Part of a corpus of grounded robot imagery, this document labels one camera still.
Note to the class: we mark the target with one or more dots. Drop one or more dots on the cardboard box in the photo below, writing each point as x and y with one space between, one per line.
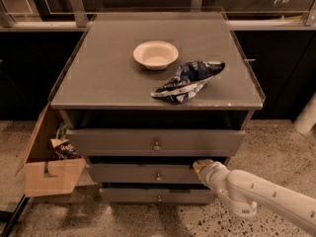
45 174

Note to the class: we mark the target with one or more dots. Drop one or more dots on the black bar on floor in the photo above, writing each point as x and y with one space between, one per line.
9 218

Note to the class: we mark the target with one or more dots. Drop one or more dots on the white cylinder post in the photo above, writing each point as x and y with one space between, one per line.
307 118

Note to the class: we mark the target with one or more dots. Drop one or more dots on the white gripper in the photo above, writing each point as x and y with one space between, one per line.
209 172

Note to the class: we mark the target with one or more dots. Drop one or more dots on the metal window frame rail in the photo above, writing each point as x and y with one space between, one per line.
242 15

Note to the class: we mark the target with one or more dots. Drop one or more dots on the grey drawer cabinet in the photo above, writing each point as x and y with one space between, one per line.
104 87

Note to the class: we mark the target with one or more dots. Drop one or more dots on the snack packets in box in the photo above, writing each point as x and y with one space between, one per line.
62 146

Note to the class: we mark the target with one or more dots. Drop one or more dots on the blue crumpled chip bag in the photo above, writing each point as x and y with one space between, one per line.
189 79

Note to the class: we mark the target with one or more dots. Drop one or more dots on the grey top drawer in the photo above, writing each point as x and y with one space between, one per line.
156 142

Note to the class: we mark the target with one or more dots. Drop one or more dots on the white bowl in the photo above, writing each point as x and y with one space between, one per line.
155 55

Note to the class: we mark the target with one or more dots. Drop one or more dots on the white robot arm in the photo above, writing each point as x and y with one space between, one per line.
242 191

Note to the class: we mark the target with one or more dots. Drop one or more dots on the grey bottom drawer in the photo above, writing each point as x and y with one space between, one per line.
120 195

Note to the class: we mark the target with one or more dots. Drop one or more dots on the grey drawer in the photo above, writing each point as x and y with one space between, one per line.
143 174
120 195
156 142

